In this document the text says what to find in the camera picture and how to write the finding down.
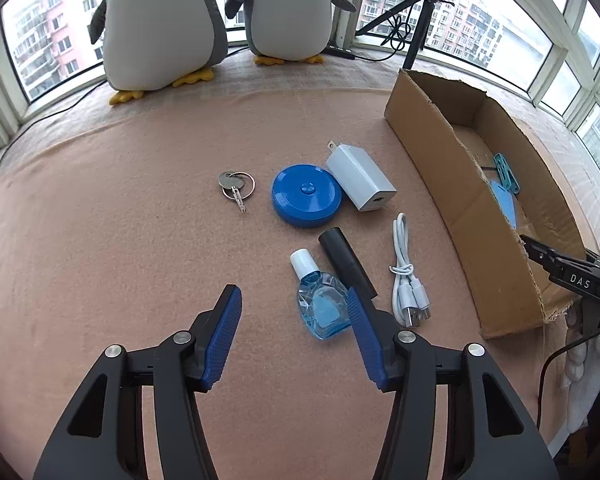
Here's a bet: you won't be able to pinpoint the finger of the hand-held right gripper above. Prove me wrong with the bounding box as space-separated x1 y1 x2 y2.
519 234 600 306

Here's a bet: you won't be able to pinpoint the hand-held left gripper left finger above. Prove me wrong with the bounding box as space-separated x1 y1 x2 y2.
32 284 243 480

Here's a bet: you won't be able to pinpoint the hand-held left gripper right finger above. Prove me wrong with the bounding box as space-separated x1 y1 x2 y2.
345 287 561 480

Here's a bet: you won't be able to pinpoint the blue eye drops bottle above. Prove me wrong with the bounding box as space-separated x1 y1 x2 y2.
289 249 355 342

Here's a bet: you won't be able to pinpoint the white usb cable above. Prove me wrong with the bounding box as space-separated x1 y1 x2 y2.
389 212 432 328

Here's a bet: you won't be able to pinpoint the black cylinder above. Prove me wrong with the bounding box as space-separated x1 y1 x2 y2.
318 227 378 302

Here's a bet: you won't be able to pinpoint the blue folding phone stand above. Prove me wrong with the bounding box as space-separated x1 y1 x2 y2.
489 180 518 228

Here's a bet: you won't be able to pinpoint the teal clothespin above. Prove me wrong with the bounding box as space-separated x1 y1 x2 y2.
494 152 522 195

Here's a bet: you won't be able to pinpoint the cardboard box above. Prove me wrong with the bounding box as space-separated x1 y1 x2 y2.
384 69 586 340

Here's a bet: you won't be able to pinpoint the keys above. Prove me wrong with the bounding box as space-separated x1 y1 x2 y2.
217 171 257 213

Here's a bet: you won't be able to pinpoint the person's right hand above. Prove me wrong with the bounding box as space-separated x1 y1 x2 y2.
562 305 600 433

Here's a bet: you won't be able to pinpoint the pink blanket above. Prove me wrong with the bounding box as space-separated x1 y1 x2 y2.
0 87 581 480

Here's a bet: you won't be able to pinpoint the blue round tape measure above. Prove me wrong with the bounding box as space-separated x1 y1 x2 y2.
271 164 342 229

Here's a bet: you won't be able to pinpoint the checkered cloth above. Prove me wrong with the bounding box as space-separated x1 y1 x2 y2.
10 45 600 261

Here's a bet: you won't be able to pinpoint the black tripod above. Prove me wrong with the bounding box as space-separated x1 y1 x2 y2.
355 0 456 70

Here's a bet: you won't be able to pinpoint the large penguin plush toy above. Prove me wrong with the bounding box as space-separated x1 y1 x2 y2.
89 0 245 106

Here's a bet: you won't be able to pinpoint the small penguin plush toy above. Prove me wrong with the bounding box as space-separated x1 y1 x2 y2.
225 0 357 66

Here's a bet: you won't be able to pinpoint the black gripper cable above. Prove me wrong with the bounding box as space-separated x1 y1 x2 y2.
535 320 600 436

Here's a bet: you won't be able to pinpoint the white wall charger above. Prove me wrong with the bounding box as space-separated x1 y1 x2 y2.
325 141 397 212

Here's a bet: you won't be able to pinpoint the black floor cable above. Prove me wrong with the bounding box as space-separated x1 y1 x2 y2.
0 80 106 226

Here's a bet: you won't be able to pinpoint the black ring light cable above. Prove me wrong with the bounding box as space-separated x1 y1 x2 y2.
377 7 418 63

